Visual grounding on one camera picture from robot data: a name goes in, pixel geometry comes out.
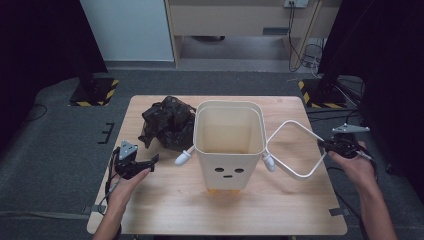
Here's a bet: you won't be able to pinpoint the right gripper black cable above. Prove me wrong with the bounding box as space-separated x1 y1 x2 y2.
326 150 380 234

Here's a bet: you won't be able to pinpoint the black socket cables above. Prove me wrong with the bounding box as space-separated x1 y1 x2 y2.
287 2 325 73

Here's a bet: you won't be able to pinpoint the person's left hand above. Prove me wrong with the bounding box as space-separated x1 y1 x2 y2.
107 168 152 210

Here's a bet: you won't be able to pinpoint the thin black floor cable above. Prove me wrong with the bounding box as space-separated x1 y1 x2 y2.
24 103 48 123

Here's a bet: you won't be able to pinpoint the white bin ring frame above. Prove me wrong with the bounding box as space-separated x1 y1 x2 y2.
264 119 328 182

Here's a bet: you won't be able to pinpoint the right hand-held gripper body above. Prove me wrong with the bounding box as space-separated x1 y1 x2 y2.
331 122 371 160

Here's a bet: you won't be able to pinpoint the grey tape strip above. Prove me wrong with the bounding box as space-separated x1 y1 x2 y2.
328 206 351 217
82 203 107 215

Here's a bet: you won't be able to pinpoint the black plastic trash bag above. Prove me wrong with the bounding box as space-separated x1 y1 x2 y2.
137 95 198 153

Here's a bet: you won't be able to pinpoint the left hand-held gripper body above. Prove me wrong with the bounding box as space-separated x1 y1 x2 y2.
112 139 148 180

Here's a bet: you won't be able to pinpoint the person's right hand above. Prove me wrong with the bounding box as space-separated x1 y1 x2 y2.
327 141 380 193

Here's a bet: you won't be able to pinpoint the white panel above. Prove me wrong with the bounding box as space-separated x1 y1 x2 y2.
79 0 175 63

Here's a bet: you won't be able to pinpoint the white wall socket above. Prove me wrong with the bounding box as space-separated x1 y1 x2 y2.
283 0 310 9

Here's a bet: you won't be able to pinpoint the wooden desk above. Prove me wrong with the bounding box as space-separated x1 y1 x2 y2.
164 0 342 70

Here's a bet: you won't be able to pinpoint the black curtain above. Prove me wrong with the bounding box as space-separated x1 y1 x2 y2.
0 0 108 149
319 0 424 203

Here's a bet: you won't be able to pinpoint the white trash bin with face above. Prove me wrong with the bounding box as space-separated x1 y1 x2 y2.
174 100 277 195

